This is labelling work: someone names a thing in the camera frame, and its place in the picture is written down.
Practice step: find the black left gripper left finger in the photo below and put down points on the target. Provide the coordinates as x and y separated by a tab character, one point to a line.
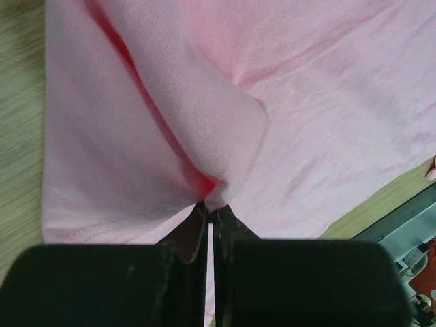
112	285

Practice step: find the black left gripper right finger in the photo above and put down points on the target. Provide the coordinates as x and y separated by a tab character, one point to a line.
276	282

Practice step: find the pink t shirt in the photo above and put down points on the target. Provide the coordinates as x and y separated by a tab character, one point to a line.
291	112

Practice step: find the aluminium frame rail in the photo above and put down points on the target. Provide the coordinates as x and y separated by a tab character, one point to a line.
405	234

